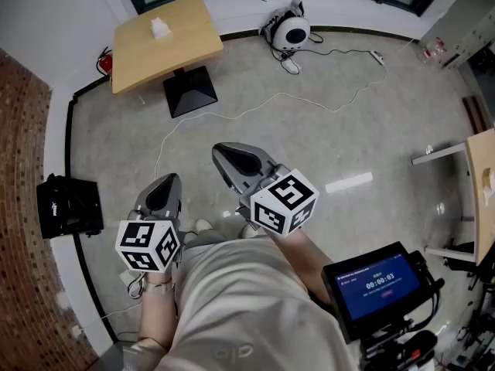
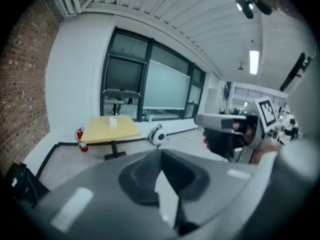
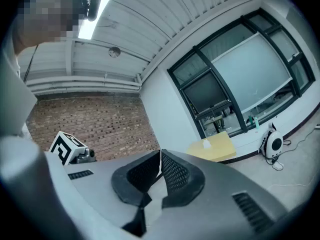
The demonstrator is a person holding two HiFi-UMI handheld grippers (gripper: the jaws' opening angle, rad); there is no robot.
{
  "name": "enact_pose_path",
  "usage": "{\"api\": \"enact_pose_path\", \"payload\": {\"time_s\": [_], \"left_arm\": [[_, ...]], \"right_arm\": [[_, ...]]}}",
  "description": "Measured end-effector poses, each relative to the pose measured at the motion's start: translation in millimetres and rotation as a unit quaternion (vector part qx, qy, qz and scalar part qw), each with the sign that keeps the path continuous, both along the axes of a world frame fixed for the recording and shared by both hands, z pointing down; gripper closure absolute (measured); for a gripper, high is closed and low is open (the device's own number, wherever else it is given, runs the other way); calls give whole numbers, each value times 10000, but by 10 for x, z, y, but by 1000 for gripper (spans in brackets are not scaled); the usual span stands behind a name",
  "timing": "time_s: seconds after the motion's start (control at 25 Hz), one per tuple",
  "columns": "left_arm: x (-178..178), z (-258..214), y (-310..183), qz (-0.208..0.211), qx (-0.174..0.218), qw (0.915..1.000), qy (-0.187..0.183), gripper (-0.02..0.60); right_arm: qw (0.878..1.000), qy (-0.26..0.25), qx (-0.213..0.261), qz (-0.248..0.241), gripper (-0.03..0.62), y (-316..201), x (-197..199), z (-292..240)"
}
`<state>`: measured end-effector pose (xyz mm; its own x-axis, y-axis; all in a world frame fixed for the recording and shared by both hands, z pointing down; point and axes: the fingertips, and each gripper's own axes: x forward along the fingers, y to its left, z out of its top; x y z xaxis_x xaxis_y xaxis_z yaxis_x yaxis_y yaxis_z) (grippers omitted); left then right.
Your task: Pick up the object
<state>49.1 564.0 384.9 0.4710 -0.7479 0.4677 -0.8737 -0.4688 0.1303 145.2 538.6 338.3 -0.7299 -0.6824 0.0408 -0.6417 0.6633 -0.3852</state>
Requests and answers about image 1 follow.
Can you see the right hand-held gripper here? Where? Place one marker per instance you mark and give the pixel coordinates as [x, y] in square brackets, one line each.
[286, 203]

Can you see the brown wooden bench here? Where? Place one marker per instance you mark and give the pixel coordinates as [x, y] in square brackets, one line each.
[476, 113]

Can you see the person's grey trousers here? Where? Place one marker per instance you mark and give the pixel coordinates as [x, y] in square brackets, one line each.
[203, 239]

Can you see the red fire extinguisher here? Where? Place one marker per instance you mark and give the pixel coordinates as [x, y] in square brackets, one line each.
[106, 65]

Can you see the white locker cabinet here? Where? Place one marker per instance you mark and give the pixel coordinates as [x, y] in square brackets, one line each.
[460, 18]

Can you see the white power adapter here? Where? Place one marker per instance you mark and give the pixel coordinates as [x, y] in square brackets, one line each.
[291, 65]

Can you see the person's right forearm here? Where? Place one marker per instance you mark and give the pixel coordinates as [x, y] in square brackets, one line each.
[305, 261]

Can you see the clear bottles with red labels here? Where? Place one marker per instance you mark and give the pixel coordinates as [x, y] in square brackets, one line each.
[434, 50]

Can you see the person's white shoe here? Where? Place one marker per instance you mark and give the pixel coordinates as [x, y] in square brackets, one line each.
[203, 226]
[249, 231]

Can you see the white cloth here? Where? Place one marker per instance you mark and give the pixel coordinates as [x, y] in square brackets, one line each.
[159, 28]

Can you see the light wooden table black base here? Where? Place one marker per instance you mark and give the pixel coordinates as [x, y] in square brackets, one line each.
[162, 56]

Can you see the black camera rig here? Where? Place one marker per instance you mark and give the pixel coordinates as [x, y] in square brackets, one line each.
[402, 350]

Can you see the person's beige shirt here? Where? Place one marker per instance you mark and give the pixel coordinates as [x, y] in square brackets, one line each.
[247, 307]

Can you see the black monitor with blue screen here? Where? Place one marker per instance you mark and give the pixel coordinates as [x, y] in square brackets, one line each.
[377, 284]

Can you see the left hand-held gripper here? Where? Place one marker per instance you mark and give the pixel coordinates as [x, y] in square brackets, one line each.
[147, 246]

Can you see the black bag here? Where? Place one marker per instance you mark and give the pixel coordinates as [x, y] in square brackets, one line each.
[69, 207]

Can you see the white power strip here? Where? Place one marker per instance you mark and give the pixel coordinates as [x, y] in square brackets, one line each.
[377, 56]

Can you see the beige wristband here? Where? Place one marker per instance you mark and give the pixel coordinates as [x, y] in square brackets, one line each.
[158, 289]

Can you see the white round device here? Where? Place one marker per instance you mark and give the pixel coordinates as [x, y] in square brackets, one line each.
[292, 31]

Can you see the wooden desk with white frame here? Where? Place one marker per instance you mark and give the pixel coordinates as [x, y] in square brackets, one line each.
[481, 215]

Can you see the person's left forearm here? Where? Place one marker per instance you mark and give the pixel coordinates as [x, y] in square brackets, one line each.
[156, 315]

